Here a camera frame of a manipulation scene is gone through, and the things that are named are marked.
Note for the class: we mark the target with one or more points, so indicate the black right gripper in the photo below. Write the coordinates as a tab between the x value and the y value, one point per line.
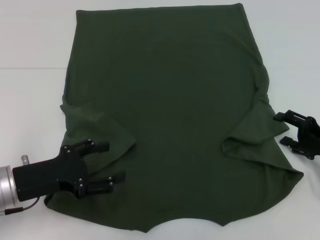
310	137

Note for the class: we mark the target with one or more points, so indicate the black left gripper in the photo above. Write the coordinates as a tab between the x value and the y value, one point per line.
50	175

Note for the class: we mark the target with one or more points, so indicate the left wrist silver connector stud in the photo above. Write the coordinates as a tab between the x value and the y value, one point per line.
25	160

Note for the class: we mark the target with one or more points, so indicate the dark green t-shirt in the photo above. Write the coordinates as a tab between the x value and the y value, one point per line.
170	112

